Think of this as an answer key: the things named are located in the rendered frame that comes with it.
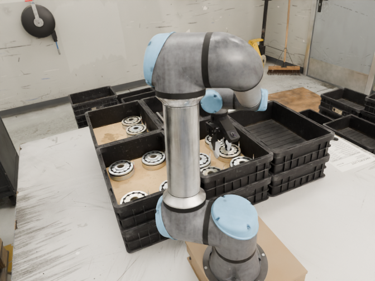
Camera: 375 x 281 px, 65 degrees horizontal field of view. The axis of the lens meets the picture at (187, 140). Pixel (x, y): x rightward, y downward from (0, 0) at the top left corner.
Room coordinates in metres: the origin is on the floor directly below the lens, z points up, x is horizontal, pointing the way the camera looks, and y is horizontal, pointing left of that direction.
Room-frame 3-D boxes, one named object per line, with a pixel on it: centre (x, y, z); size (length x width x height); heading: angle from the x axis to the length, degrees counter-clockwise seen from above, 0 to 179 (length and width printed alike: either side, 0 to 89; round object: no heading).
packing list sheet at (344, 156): (1.20, -0.73, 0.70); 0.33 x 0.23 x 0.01; 23
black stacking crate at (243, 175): (1.01, -0.11, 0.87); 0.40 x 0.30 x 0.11; 21
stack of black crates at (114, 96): (2.54, 0.83, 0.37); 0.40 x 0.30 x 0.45; 113
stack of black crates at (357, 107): (2.23, -1.41, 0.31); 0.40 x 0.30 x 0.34; 23
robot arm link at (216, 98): (0.94, -0.12, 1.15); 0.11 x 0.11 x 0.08; 71
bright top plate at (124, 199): (0.77, 0.20, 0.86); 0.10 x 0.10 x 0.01
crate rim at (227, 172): (1.01, -0.11, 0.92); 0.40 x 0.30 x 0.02; 21
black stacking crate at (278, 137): (1.12, -0.39, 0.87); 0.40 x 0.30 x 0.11; 21
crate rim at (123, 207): (0.90, 0.17, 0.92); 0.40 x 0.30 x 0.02; 21
